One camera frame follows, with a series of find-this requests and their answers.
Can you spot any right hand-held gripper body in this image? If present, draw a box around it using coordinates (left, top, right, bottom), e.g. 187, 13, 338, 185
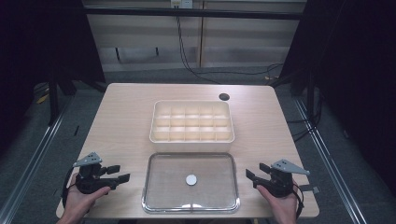
264, 159, 311, 199

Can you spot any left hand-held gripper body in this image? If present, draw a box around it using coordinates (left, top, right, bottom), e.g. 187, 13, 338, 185
72, 151, 119, 195

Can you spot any person's right hand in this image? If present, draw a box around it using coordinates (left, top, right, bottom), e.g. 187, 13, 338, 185
256, 185, 299, 224

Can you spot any person's left hand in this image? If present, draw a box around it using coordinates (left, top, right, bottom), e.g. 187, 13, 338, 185
56, 183, 112, 224

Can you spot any clear plastic lid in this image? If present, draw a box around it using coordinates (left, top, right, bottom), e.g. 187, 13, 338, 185
141, 151, 241, 215

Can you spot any white compartment storage box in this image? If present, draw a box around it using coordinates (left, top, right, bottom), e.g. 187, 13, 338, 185
148, 99, 235, 154

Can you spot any black metal stand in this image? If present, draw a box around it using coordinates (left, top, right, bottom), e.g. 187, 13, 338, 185
47, 78, 61, 127

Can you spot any yellow floor tape piece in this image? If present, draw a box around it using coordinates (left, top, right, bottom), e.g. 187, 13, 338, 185
35, 93, 50, 105

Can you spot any dark curtain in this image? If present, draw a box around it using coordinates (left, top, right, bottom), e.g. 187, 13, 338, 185
278, 0, 396, 197
0, 0, 106, 157

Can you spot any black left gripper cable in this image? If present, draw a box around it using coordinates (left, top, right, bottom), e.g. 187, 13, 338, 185
61, 167, 78, 209

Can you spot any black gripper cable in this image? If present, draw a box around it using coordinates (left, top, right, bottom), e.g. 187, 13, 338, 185
292, 182, 305, 220
61, 167, 78, 209

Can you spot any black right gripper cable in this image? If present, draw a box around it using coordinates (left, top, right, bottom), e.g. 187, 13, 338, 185
292, 182, 305, 220

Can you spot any metal floor rail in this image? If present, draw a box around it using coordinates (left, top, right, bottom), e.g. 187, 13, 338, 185
0, 98, 73, 224
293, 98, 373, 224

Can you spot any black cable bundle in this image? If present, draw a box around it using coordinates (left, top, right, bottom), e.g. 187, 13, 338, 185
286, 88, 325, 144

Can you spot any black floor cable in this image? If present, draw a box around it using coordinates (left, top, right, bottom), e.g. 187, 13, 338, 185
199, 63, 285, 82

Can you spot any black hanging wall cable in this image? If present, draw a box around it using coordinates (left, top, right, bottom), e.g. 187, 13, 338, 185
175, 14, 222, 85

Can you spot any black horizontal frame bar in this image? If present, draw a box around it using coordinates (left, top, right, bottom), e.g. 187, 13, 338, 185
83, 7, 305, 21

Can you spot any white wall socket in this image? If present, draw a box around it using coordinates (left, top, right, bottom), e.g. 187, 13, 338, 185
170, 0, 194, 9

